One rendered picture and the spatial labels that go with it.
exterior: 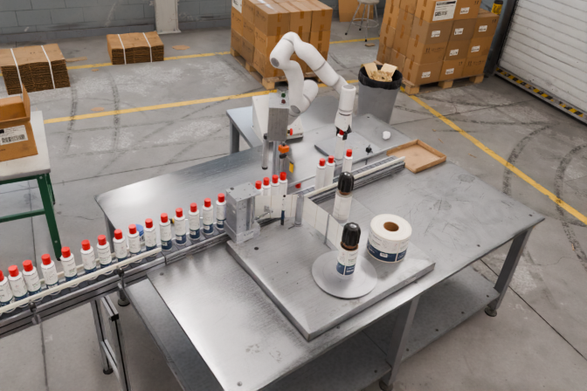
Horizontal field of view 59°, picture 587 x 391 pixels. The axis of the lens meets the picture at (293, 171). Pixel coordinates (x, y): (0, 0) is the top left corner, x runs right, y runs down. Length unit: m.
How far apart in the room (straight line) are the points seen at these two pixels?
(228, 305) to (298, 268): 0.37
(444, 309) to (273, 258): 1.30
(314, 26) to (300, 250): 4.01
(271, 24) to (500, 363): 4.07
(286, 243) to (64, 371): 1.48
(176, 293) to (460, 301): 1.83
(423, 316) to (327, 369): 0.72
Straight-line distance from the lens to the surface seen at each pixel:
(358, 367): 3.02
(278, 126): 2.60
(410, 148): 3.67
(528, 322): 3.91
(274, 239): 2.65
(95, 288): 2.51
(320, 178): 2.95
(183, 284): 2.50
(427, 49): 6.36
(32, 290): 2.45
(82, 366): 3.35
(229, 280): 2.51
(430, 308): 3.41
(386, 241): 2.54
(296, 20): 6.09
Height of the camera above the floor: 2.62
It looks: 34 degrees down
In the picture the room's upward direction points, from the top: 5 degrees clockwise
